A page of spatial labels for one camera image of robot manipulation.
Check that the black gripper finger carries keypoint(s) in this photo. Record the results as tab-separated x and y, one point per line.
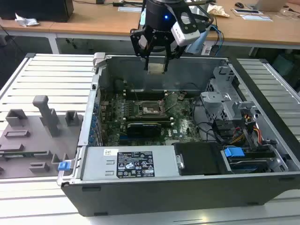
138	44
172	52

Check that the silver square CPU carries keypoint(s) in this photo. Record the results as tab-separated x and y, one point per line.
155	68

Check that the black RAM slot bank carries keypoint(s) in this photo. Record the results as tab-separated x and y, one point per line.
140	119
145	94

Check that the CPU socket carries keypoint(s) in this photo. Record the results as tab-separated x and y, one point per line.
150	110

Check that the black plastic bay cover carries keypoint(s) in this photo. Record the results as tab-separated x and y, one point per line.
199	157

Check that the pale flat pad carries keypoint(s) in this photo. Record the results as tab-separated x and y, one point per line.
130	9

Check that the black power adapter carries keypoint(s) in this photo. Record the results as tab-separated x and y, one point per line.
118	3

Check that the wooden desk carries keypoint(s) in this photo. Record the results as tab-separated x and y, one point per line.
28	29
98	21

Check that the crumpled brown paper bag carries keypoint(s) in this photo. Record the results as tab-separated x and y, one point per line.
218	10

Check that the grey metal drive cage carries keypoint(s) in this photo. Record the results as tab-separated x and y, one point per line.
213	103

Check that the green motherboard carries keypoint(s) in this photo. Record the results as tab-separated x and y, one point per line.
182	131

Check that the black computer mouse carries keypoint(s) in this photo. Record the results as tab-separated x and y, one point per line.
239	4

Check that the white paper sheet blue edge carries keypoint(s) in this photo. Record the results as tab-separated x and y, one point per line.
256	18

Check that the blue card retainer strip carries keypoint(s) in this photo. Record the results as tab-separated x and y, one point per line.
93	124

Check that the grey laptop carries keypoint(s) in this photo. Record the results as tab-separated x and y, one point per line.
269	5

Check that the black box on desk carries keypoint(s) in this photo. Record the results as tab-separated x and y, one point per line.
35	9

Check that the crumpled white paper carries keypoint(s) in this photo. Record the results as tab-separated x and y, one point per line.
25	21

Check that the hard disk in blue carrier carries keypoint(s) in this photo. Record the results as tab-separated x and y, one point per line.
233	154

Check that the grey power supply unit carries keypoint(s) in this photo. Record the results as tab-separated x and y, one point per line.
98	164

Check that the blue case latch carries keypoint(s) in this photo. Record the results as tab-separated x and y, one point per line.
63	166

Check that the grey parts rack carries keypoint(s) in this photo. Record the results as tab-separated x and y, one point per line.
35	145

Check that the black open PC case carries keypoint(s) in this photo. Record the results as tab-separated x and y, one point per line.
164	197

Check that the green RAM stick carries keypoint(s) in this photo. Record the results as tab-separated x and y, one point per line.
28	153

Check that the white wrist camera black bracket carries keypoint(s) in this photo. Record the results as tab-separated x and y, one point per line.
185	32

